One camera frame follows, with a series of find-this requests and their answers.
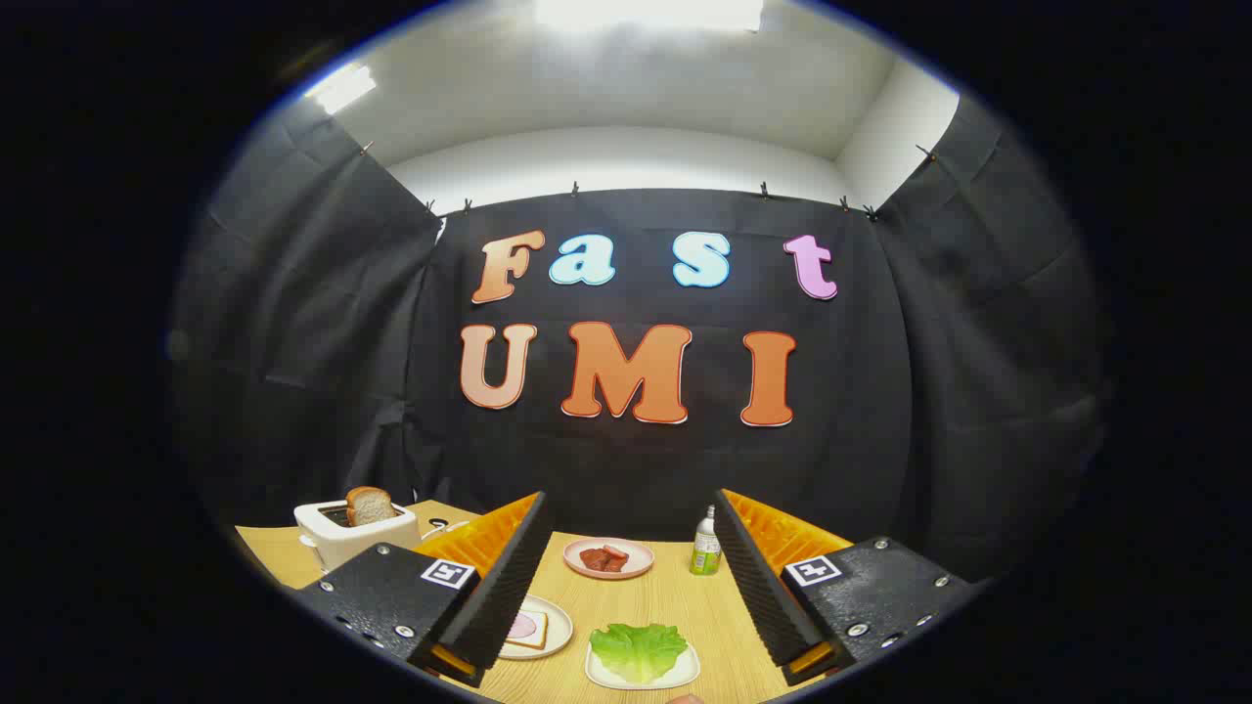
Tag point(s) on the white toaster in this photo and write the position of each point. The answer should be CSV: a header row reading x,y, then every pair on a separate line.
x,y
367,543

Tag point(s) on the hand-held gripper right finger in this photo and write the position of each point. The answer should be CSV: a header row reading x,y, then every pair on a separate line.
x,y
758,587

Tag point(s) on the black backdrop cloth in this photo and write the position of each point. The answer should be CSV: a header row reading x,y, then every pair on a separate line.
x,y
626,469

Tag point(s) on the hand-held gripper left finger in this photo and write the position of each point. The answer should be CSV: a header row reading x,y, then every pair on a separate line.
x,y
509,587

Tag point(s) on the white squarish plate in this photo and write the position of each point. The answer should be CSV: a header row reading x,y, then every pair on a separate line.
x,y
685,673

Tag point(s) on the white round plate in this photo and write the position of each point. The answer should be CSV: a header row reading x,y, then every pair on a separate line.
x,y
558,631

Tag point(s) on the pink round plate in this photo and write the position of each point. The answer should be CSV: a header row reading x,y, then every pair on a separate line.
x,y
641,562

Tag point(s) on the pink ham slice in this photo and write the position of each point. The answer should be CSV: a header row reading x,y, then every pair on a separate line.
x,y
520,626

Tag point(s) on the bread slice under ham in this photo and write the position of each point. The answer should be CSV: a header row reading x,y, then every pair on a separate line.
x,y
540,638

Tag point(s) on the plain bread slice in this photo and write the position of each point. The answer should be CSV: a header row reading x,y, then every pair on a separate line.
x,y
372,506

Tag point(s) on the green label bottle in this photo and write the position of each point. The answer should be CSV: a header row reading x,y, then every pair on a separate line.
x,y
705,550

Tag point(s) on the ceiling light panel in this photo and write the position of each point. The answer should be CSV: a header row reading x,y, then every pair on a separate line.
x,y
646,12
340,88

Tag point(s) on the green lettuce leaf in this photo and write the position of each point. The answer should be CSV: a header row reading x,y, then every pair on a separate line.
x,y
638,650

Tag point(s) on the brown meat slices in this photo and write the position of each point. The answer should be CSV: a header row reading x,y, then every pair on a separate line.
x,y
599,559

